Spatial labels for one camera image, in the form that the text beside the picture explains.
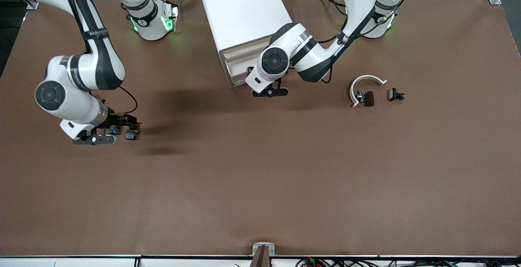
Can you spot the small black clip component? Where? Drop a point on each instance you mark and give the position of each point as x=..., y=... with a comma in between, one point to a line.
x=393, y=94

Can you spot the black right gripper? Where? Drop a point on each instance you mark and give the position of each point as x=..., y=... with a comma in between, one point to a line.
x=115, y=120

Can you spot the white table edge rail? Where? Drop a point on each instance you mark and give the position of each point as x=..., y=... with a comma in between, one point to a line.
x=81, y=262

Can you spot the brown table cover sheet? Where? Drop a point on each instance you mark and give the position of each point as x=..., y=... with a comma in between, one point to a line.
x=260, y=177

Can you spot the yellow-capped blue push button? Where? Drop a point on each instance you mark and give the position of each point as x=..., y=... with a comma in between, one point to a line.
x=115, y=130

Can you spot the dark brown pole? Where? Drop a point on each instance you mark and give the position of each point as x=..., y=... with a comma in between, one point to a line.
x=260, y=261

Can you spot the dark brown terminal block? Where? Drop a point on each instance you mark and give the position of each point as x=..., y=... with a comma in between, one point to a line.
x=369, y=99

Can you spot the grey metal bracket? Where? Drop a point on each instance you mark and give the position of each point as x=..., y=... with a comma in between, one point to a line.
x=255, y=250

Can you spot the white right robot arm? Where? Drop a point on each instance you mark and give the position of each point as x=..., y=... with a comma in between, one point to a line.
x=77, y=110

